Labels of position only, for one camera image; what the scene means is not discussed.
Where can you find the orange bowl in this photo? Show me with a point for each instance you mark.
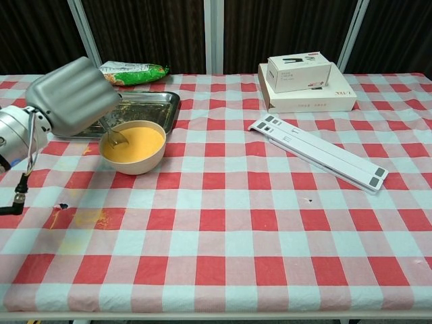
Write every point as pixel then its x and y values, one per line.
pixel 141 152

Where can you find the white folding laptop stand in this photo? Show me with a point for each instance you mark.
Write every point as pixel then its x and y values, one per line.
pixel 320 148

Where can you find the red white checkered tablecloth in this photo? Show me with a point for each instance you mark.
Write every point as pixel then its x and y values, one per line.
pixel 219 236

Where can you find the small white stapler box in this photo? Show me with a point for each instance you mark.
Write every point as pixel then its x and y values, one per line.
pixel 297 72

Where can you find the green white snack bag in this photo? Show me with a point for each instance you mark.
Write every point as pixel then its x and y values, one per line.
pixel 138 74

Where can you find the dark curtain divider panel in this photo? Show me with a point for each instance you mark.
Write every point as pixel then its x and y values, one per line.
pixel 152 33
pixel 398 33
pixel 33 33
pixel 280 27

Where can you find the rectangular stainless steel tray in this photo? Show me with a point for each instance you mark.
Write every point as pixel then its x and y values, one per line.
pixel 152 106

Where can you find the large flat white box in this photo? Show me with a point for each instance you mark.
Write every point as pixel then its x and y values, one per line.
pixel 314 101

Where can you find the silver spoon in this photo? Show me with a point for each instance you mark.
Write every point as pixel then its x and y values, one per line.
pixel 118 139

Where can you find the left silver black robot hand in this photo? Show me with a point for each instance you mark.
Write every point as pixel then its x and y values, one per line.
pixel 71 98

